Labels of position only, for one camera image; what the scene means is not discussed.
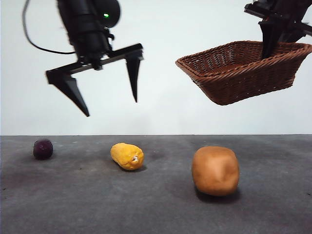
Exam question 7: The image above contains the purple eggplant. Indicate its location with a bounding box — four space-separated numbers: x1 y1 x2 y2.
33 139 54 160

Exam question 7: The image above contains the brown potato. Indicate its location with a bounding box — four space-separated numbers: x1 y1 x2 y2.
191 146 240 196

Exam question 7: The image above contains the brown wicker basket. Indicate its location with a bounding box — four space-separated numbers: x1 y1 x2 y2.
175 40 312 106

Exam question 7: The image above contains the black cable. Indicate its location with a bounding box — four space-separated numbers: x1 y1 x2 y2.
21 0 76 55

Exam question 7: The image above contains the yellow corn cob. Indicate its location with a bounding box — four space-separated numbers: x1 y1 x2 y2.
110 143 145 172

